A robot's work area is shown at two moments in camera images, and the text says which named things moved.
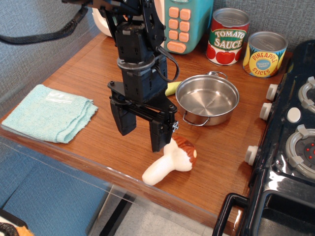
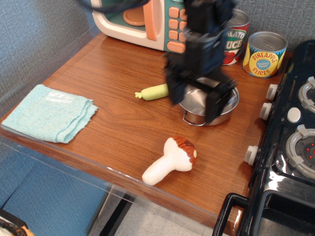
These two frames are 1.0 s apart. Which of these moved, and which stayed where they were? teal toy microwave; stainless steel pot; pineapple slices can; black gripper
Moved: black gripper
Stayed: teal toy microwave; stainless steel pot; pineapple slices can
